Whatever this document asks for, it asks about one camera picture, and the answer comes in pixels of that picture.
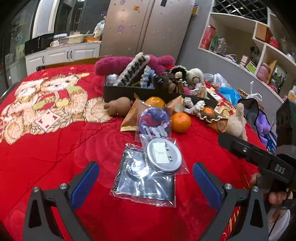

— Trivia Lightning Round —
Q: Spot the beige plush rabbit toy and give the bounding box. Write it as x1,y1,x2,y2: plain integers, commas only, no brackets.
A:
226,103,247,141

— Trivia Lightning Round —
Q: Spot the purple anime badge bag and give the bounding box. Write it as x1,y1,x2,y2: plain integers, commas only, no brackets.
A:
135,107,171,142

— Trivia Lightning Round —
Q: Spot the person's right hand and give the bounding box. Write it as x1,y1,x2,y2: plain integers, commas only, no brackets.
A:
249,173,296,210

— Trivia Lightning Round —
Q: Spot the silver round badge bag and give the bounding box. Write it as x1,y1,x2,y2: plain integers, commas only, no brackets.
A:
139,134,189,175

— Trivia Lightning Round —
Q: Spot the black microwave oven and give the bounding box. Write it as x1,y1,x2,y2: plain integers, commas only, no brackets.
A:
25,33,54,56

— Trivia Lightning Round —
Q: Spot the purple cloth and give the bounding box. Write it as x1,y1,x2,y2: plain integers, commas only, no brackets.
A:
255,109,271,147

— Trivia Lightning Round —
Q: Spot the blue lace scrunchie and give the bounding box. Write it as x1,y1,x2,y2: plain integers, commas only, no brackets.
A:
140,65,158,89

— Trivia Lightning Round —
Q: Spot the gold triangle snack pack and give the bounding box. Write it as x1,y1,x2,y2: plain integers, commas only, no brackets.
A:
120,93,150,132

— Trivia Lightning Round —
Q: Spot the red teddy bear blanket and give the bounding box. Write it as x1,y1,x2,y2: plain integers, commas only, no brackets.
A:
0,64,278,241

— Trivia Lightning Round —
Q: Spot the white plush bear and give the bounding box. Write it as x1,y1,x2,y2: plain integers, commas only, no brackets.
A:
186,68,207,98

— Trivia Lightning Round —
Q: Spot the orange tangerine back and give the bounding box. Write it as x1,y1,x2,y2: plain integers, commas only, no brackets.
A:
145,96,166,108

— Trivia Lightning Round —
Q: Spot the brown lace scrunchie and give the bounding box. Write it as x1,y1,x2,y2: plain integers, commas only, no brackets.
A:
198,106,222,123

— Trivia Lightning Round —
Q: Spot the white wall shelf unit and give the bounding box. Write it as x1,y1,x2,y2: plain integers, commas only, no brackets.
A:
198,11,295,101

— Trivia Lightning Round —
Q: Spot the red box on shelf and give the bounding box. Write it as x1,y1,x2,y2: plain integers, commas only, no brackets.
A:
200,25,216,50

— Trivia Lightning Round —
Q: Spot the black grey cloth bag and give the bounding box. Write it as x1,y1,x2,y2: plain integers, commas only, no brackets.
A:
238,98,260,135

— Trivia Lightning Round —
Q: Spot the white lace scrunchie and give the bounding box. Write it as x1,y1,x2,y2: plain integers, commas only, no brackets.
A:
183,97,205,115

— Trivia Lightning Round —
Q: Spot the black storage box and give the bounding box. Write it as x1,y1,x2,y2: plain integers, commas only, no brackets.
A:
103,74,218,108

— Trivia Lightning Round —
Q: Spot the cream basin on counter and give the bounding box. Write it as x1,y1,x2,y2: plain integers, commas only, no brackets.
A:
68,34,85,44

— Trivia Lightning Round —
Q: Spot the blue plastic bag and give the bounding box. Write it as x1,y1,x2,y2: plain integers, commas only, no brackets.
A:
218,87,241,107

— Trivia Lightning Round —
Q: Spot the orange tangerine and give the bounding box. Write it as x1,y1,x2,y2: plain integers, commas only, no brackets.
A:
145,96,166,108
171,112,191,133

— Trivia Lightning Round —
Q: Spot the clear plastic bag of food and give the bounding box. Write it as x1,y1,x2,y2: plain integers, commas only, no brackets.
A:
203,73,232,89

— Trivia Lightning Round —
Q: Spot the pink container on shelf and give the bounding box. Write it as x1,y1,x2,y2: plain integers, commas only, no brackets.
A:
256,63,271,82

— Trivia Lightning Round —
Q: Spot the silver double door refrigerator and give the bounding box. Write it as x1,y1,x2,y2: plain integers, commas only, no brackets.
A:
100,0,195,59

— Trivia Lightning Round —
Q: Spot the brown small plush toy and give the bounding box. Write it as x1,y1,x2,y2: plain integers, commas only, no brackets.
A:
104,97,133,117

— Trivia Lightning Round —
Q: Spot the white kitchen cabinet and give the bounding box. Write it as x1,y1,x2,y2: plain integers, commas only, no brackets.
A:
25,41,101,75

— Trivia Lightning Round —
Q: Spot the black fuzzy scrunchie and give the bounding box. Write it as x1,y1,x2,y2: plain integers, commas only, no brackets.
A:
169,65,187,79

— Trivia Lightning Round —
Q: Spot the magenta plush bear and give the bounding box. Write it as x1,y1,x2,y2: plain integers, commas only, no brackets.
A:
94,55,175,76

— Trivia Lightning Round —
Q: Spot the orange tangerine front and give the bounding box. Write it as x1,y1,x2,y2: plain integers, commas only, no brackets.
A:
171,112,191,133

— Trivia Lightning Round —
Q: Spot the wooden chair back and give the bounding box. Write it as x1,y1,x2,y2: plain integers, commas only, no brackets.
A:
36,55,112,71

